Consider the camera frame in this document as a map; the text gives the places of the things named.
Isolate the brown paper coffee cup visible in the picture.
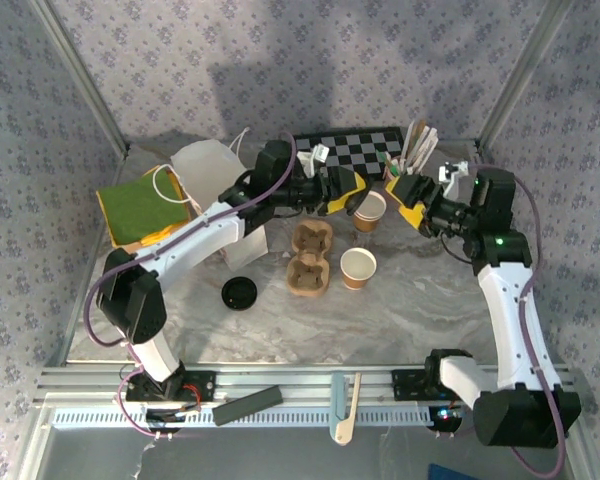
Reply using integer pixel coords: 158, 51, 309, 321
339, 247, 379, 291
353, 209, 384, 234
352, 190, 388, 221

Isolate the animal print paper gift bag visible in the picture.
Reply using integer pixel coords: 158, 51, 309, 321
152, 127, 271, 269

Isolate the brown pulp cup carrier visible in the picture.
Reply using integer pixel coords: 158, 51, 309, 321
285, 218, 335, 297

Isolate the black plastic cup lid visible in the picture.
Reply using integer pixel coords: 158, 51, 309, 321
221, 276, 258, 312

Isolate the green white stirrer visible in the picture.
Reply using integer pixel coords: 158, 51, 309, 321
376, 148, 406, 177

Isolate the black grey chessboard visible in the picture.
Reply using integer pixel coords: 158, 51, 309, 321
292, 125, 406, 187

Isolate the black controller board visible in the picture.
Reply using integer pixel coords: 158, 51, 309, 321
428, 405, 465, 434
145, 407, 202, 435

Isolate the black flat bar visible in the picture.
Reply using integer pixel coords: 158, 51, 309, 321
212, 383, 285, 427

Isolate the wooden spatula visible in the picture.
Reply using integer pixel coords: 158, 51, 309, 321
329, 372, 364, 446

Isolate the dark blue cloth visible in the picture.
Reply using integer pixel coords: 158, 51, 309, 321
427, 462, 477, 480

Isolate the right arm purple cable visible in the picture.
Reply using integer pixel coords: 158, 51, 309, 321
429, 162, 567, 476

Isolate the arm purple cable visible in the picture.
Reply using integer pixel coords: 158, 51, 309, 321
82, 130, 299, 441
429, 162, 567, 476

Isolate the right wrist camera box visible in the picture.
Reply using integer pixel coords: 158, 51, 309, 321
437, 160, 470, 199

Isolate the aluminium frame post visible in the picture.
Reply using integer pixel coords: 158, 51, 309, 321
474, 0, 579, 151
29, 0, 132, 157

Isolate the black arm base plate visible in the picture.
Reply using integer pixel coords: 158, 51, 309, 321
124, 368, 217, 404
390, 368, 483, 402

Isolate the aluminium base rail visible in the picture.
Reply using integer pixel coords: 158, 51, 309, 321
33, 363, 584, 404

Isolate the pale blue bracket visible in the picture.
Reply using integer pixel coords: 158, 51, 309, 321
331, 372, 352, 426

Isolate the white slotted cable duct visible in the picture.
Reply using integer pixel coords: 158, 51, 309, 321
52, 403, 431, 430

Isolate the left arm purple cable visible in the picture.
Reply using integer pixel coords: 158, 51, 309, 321
82, 130, 299, 441

